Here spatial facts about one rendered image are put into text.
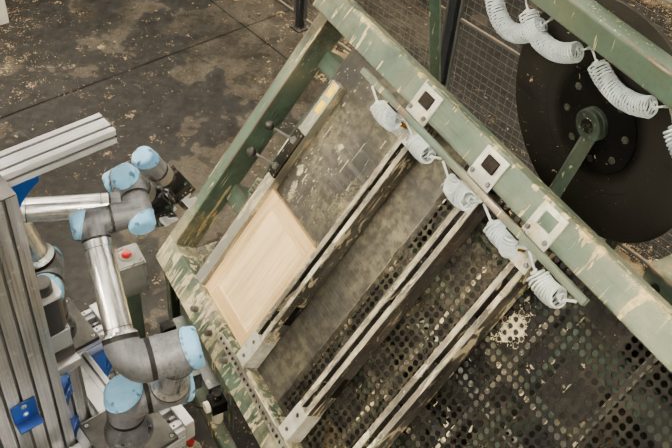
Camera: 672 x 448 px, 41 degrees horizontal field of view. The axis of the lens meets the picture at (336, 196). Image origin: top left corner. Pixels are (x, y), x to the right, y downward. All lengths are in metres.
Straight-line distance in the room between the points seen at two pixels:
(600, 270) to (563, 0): 0.87
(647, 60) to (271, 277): 1.49
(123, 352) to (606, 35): 1.60
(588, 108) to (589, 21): 0.29
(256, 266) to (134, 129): 2.52
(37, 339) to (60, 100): 3.46
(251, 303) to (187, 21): 3.68
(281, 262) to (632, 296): 1.35
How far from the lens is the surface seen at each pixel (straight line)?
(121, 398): 2.76
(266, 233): 3.29
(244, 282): 3.34
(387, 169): 2.87
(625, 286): 2.35
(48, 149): 2.37
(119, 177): 2.48
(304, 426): 3.02
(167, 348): 2.37
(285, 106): 3.42
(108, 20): 6.71
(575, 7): 2.78
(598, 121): 2.85
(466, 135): 2.68
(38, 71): 6.26
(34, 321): 2.60
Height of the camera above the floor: 3.52
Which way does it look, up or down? 43 degrees down
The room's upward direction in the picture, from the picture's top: 5 degrees clockwise
